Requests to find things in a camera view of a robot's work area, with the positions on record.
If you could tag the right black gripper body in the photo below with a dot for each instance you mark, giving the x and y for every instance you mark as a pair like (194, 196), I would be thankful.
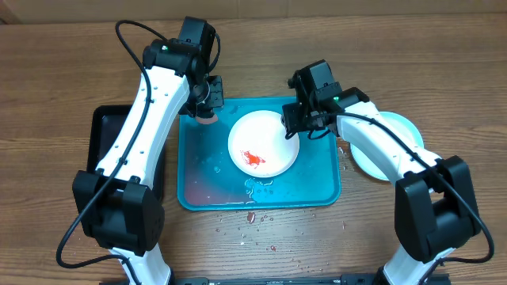
(293, 117)

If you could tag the teal plastic tray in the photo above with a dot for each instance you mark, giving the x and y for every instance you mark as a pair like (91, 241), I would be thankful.
(208, 180)

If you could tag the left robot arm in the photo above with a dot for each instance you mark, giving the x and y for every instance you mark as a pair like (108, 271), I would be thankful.
(117, 202)

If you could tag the white plastic plate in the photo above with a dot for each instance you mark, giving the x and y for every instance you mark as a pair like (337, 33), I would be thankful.
(258, 147)

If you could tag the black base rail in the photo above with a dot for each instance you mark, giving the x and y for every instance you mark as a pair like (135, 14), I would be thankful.
(345, 279)

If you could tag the light blue plastic plate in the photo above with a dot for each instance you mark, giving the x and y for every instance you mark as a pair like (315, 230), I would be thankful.
(404, 126)

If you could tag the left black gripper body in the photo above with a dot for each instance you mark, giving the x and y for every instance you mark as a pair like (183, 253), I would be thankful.
(213, 98)

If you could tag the black rectangular tray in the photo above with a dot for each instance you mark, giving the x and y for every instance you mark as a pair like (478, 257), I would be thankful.
(106, 125)

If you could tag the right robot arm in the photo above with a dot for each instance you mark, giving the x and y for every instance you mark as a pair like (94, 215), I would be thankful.
(435, 206)

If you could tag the pink cleaning sponge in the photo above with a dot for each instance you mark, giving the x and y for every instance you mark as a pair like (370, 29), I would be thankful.
(207, 121)

